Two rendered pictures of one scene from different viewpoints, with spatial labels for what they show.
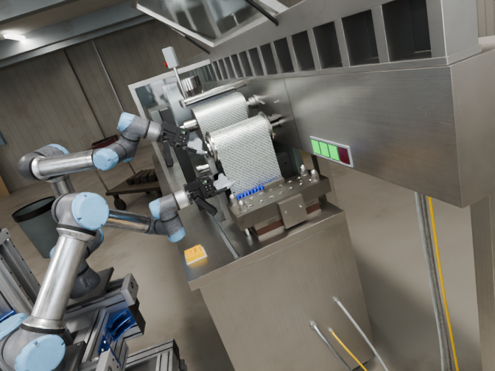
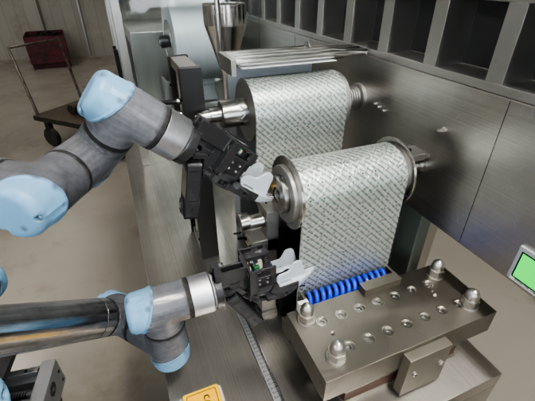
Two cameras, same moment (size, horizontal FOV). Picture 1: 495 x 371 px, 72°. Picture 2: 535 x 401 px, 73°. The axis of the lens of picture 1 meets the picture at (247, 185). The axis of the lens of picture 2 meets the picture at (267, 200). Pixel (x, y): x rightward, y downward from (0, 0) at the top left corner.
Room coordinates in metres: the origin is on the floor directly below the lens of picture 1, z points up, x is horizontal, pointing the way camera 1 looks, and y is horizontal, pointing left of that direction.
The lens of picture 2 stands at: (0.83, 0.23, 1.62)
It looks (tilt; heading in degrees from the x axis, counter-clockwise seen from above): 32 degrees down; 350
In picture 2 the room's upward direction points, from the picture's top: straight up
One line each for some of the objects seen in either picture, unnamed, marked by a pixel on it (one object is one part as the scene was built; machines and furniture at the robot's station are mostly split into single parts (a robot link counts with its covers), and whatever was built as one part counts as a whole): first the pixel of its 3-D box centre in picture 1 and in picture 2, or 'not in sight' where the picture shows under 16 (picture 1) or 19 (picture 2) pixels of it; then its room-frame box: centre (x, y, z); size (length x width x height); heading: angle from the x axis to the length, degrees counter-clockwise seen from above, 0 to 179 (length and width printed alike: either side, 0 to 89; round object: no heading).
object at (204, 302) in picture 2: (182, 198); (201, 292); (1.33, 0.27, 1.11); 0.08 x 0.05 x 0.08; 12
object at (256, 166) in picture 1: (253, 171); (348, 251); (1.39, -0.04, 1.11); 0.23 x 0.01 x 0.18; 102
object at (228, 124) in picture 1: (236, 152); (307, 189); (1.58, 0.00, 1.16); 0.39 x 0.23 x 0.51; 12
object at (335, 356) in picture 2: (241, 205); (337, 349); (1.20, 0.04, 1.05); 0.04 x 0.04 x 0.04
